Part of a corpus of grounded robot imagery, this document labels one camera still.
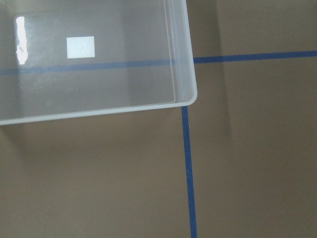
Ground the clear plastic storage box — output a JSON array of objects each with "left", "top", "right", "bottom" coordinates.
[{"left": 0, "top": 0, "right": 198, "bottom": 125}]

